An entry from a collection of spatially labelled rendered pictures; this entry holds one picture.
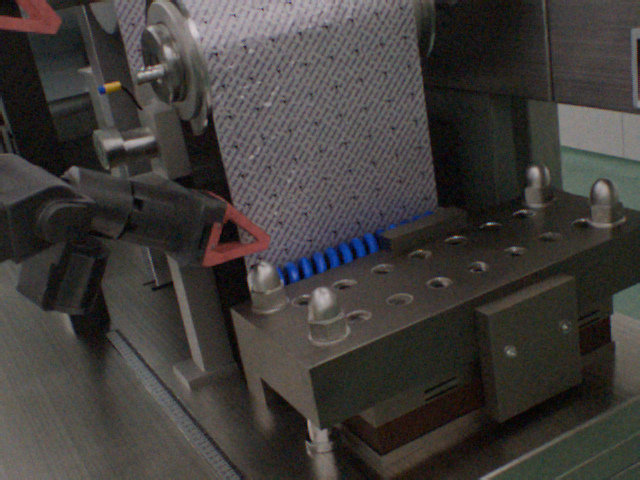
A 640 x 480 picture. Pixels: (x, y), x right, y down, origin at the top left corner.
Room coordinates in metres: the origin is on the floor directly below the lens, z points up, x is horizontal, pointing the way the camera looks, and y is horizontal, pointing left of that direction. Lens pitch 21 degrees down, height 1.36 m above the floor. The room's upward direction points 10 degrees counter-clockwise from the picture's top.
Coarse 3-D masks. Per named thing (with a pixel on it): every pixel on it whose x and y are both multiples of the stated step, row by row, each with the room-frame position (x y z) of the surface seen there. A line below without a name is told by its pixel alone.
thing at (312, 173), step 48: (336, 96) 0.85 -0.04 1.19; (384, 96) 0.87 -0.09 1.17; (240, 144) 0.80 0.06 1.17; (288, 144) 0.82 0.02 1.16; (336, 144) 0.85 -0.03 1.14; (384, 144) 0.87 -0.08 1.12; (240, 192) 0.80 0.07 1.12; (288, 192) 0.82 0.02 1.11; (336, 192) 0.84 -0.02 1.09; (384, 192) 0.87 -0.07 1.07; (432, 192) 0.89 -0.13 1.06; (240, 240) 0.80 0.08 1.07; (288, 240) 0.81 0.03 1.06; (336, 240) 0.84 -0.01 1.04
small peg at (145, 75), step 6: (156, 66) 0.82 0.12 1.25; (162, 66) 0.82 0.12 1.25; (138, 72) 0.81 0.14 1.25; (144, 72) 0.81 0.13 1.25; (150, 72) 0.81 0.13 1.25; (156, 72) 0.81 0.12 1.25; (162, 72) 0.81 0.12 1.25; (138, 78) 0.80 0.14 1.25; (144, 78) 0.81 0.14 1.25; (150, 78) 0.81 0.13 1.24; (156, 78) 0.81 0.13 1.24; (162, 78) 0.82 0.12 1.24; (138, 84) 0.81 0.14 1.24
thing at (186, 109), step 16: (416, 0) 0.90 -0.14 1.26; (160, 16) 0.84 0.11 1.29; (176, 16) 0.81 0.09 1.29; (416, 16) 0.90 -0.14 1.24; (176, 32) 0.81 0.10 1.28; (416, 32) 0.91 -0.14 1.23; (192, 64) 0.80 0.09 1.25; (192, 80) 0.80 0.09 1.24; (192, 96) 0.81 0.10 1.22; (192, 112) 0.82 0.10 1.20
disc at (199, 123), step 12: (156, 0) 0.86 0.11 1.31; (168, 0) 0.83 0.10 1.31; (180, 0) 0.81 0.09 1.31; (144, 12) 0.90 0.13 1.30; (180, 12) 0.80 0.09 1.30; (192, 24) 0.79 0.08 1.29; (192, 36) 0.79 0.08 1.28; (192, 48) 0.80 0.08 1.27; (204, 60) 0.78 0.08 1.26; (204, 72) 0.78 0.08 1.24; (204, 84) 0.79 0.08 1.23; (204, 96) 0.79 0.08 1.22; (204, 108) 0.80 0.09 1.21; (180, 120) 0.87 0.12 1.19; (192, 120) 0.84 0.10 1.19; (204, 120) 0.81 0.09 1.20; (192, 132) 0.84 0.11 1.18
